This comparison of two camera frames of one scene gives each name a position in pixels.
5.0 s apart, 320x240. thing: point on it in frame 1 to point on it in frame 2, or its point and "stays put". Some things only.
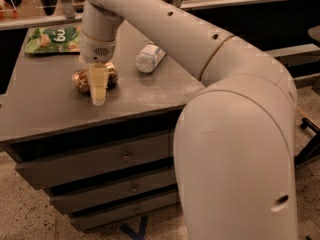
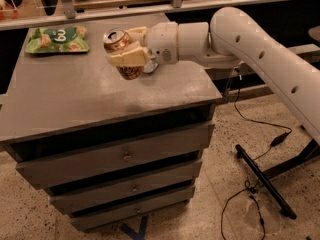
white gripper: (97, 51) to (162, 42)
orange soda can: (82, 79) to (115, 40)
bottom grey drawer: (123, 210) stays put
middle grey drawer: (112, 190) stays put
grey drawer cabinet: (108, 166) stays put
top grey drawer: (56, 170) stays put
